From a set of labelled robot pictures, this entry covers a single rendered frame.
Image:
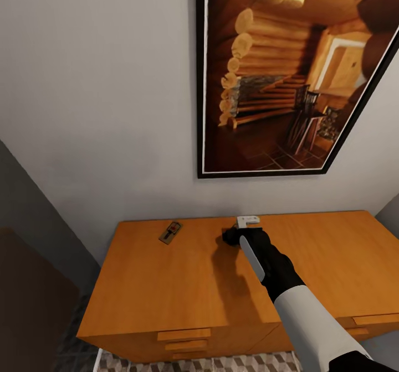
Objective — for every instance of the cabinet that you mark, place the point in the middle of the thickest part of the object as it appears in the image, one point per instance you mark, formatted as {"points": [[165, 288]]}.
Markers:
{"points": [[199, 297]]}

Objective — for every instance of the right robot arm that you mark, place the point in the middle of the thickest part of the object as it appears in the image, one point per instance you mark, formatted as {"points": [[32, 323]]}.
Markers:
{"points": [[320, 342]]}

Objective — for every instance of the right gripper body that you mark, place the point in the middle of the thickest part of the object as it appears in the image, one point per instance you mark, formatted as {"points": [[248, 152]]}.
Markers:
{"points": [[232, 236]]}

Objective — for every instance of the door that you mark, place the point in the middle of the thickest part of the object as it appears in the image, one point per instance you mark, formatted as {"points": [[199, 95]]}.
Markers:
{"points": [[47, 278]]}

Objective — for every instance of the picture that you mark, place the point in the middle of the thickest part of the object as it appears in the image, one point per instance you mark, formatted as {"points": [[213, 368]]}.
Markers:
{"points": [[281, 83]]}

